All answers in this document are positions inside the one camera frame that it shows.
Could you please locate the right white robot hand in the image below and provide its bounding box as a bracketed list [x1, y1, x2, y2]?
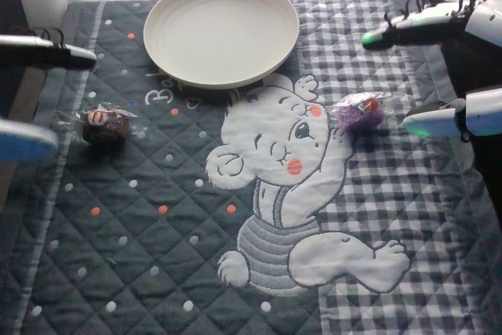
[360, 0, 502, 144]

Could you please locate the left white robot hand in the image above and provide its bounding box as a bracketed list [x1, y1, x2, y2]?
[0, 27, 98, 163]

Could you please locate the brown cake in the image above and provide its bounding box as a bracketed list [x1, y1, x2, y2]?
[58, 101, 147, 148]

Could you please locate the purple cake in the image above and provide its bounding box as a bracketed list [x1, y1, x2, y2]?
[329, 90, 405, 140]

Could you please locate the white round plate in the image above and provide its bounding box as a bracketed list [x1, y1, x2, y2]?
[143, 0, 301, 90]

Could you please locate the grey quilt with bear print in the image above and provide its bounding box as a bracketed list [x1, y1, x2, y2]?
[0, 0, 502, 335]

